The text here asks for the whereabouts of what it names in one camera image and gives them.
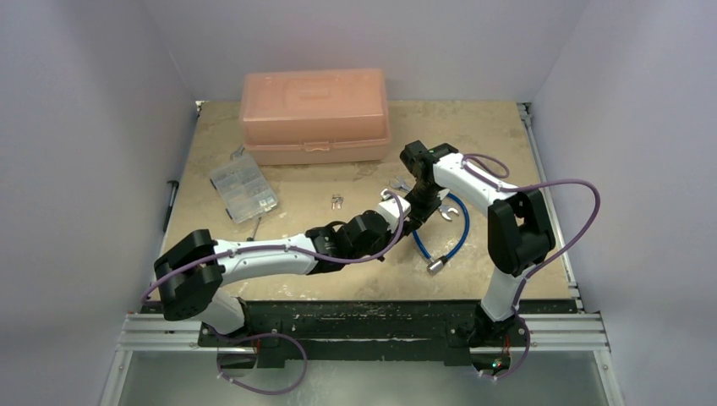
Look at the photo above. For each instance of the black tool beside table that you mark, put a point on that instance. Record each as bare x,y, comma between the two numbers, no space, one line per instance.
174,184

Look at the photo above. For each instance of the green-handled screwdriver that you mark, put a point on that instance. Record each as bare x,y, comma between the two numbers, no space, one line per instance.
254,229

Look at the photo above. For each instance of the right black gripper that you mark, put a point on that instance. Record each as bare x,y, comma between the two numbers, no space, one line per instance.
425,198

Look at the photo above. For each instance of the blue cable lock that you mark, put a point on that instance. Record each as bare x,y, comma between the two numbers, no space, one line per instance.
445,236

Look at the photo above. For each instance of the silver open-end wrench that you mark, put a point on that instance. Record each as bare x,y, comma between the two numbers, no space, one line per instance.
400,185

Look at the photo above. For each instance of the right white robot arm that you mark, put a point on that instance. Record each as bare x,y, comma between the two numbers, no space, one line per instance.
519,231

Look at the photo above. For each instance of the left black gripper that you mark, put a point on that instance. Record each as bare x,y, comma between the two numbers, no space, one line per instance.
387,238

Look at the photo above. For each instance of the clear plastic parts box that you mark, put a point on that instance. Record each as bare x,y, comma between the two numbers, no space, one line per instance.
243,189

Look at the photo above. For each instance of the small silver keys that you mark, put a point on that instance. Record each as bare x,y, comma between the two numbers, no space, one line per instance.
336,202

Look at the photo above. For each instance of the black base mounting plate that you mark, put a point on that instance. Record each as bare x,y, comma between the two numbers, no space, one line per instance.
374,330

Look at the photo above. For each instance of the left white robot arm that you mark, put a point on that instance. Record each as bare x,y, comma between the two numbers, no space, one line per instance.
190,275

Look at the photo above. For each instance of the orange plastic toolbox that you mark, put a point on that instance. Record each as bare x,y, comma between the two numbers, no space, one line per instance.
315,117

